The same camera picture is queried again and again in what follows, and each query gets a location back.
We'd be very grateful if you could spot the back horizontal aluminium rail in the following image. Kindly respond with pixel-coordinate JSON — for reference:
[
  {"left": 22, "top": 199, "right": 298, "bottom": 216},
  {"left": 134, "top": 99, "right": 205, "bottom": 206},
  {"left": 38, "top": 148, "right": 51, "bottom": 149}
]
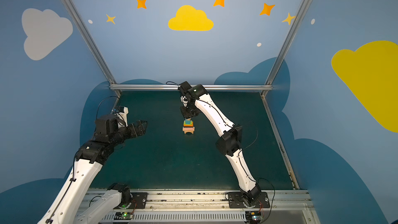
[{"left": 109, "top": 83, "right": 273, "bottom": 92}]

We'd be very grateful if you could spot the right green circuit board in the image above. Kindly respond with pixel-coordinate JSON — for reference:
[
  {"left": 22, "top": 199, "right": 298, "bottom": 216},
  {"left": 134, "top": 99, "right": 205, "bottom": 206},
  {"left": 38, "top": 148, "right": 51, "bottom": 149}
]
[{"left": 245, "top": 212, "right": 264, "bottom": 224}]

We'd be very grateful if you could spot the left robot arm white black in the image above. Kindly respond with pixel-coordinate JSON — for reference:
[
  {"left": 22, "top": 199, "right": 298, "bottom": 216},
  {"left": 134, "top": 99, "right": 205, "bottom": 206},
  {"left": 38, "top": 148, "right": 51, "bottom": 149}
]
[{"left": 39, "top": 113, "right": 148, "bottom": 224}]

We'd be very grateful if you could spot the floor rail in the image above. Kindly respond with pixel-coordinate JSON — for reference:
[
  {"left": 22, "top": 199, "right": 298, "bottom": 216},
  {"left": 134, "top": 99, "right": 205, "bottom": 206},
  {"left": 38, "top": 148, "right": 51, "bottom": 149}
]
[
  {"left": 261, "top": 94, "right": 300, "bottom": 190},
  {"left": 108, "top": 95, "right": 120, "bottom": 114}
]

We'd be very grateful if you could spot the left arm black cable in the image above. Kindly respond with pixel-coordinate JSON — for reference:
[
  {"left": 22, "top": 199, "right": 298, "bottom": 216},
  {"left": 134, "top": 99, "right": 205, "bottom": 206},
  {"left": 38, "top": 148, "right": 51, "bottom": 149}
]
[{"left": 46, "top": 95, "right": 120, "bottom": 224}]

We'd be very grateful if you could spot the left side floor rail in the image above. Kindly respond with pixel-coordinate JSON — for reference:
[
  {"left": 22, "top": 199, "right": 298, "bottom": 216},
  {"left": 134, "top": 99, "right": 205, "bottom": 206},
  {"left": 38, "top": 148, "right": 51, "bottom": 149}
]
[{"left": 108, "top": 95, "right": 120, "bottom": 114}]

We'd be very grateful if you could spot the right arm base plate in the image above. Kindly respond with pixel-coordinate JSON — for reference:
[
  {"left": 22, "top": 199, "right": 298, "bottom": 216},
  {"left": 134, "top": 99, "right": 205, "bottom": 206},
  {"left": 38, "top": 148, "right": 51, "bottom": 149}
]
[{"left": 225, "top": 192, "right": 271, "bottom": 209}]

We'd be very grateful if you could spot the right side floor rail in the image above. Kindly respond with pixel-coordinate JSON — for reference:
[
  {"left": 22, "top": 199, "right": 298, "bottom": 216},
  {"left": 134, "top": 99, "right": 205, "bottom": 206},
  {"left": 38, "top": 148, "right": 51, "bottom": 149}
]
[{"left": 261, "top": 94, "right": 300, "bottom": 190}]

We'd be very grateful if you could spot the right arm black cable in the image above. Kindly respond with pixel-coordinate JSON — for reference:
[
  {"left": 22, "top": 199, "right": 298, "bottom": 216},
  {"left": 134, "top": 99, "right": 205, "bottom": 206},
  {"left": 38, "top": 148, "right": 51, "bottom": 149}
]
[{"left": 165, "top": 81, "right": 276, "bottom": 215}]

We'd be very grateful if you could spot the green circuit board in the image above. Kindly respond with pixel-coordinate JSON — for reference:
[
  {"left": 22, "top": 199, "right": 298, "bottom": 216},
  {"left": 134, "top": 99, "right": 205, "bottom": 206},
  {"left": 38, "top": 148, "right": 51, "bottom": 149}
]
[
  {"left": 245, "top": 212, "right": 264, "bottom": 224},
  {"left": 114, "top": 212, "right": 134, "bottom": 220}
]

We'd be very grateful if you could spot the right corner aluminium post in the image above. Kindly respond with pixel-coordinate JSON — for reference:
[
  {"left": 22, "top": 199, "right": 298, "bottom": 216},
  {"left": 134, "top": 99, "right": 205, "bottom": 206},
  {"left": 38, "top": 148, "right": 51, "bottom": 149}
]
[{"left": 265, "top": 0, "right": 313, "bottom": 87}]

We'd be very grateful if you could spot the pink wood block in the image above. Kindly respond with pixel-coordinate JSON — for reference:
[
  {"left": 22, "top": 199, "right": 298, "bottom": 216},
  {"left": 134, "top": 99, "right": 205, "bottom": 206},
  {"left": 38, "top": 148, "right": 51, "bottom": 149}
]
[{"left": 182, "top": 127, "right": 195, "bottom": 132}]

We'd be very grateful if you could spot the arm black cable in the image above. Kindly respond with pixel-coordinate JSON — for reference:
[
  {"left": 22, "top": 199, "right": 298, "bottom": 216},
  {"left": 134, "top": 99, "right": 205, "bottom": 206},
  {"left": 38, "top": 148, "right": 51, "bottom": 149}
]
[
  {"left": 165, "top": 81, "right": 276, "bottom": 215},
  {"left": 46, "top": 95, "right": 120, "bottom": 224}
]

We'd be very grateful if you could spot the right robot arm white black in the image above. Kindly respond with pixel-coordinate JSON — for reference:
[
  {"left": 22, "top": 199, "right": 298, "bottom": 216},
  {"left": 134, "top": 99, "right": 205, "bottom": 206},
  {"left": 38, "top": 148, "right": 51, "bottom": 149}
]
[{"left": 178, "top": 82, "right": 261, "bottom": 207}]

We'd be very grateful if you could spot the left green circuit board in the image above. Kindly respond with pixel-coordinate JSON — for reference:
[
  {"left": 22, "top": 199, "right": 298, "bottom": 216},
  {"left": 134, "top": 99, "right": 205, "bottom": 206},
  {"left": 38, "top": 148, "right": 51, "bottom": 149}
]
[{"left": 114, "top": 212, "right": 134, "bottom": 220}]

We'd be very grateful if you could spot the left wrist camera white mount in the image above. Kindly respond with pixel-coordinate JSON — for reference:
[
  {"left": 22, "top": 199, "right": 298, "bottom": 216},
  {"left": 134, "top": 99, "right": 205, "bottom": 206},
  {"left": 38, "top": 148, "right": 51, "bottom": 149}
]
[{"left": 113, "top": 106, "right": 129, "bottom": 128}]

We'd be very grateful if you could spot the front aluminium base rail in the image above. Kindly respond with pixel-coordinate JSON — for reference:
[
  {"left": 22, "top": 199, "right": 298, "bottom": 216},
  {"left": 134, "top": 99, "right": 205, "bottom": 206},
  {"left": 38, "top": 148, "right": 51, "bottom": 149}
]
[{"left": 99, "top": 189, "right": 320, "bottom": 224}]

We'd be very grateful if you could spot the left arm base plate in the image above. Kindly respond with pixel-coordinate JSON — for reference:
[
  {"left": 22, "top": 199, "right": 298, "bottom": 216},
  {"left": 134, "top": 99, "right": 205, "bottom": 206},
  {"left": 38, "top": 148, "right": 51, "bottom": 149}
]
[{"left": 125, "top": 192, "right": 148, "bottom": 209}]

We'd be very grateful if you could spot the left corner aluminium post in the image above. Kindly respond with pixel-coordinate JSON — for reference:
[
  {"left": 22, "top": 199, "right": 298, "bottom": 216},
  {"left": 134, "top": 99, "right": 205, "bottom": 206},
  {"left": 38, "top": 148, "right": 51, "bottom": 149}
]
[{"left": 61, "top": 0, "right": 117, "bottom": 86}]

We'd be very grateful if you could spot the corner aluminium post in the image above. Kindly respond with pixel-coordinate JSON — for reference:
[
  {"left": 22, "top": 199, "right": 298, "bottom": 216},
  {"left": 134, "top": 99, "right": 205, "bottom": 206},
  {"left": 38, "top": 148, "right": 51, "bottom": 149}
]
[
  {"left": 61, "top": 0, "right": 117, "bottom": 86},
  {"left": 265, "top": 0, "right": 313, "bottom": 87}
]

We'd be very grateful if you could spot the lime green wood block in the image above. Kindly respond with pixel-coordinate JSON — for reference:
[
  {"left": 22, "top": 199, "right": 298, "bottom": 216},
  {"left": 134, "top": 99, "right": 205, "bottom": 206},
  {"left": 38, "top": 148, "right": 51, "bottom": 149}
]
[{"left": 183, "top": 120, "right": 193, "bottom": 127}]

